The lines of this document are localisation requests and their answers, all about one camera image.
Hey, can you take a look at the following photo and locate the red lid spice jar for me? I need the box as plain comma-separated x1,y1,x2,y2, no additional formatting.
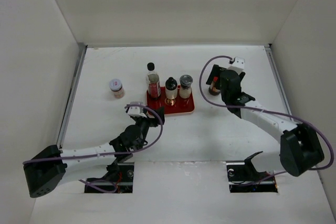
208,77,221,96

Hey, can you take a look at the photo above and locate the black cap sauce bottle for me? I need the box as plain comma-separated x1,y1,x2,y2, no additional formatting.
146,62,161,99

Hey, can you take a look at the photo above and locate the white label dark bottle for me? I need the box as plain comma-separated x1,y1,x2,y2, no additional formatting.
165,77,178,106

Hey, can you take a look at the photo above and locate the white lid condiment jar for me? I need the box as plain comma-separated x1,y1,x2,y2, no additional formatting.
109,79,124,99

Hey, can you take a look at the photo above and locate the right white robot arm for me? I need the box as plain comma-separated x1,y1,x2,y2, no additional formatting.
206,65,324,180

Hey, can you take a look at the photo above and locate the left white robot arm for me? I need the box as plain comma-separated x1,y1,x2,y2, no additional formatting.
23,103,165,198

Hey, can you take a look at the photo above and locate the red rectangular tray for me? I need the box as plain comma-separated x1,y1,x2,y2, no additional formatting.
146,85,195,115

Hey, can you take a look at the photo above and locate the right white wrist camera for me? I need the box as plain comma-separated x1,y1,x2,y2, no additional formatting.
228,57,245,74

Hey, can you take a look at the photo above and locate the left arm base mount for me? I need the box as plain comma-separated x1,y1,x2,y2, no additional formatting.
84,163,134,194

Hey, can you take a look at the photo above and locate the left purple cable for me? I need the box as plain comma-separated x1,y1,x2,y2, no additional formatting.
23,104,163,194

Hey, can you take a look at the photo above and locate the purple cable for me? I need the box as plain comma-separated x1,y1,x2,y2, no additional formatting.
23,104,163,194
198,55,334,183

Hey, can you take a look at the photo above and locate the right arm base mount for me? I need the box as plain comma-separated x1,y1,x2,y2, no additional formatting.
226,151,278,193

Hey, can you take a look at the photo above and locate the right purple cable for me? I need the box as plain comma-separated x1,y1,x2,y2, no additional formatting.
198,55,334,183

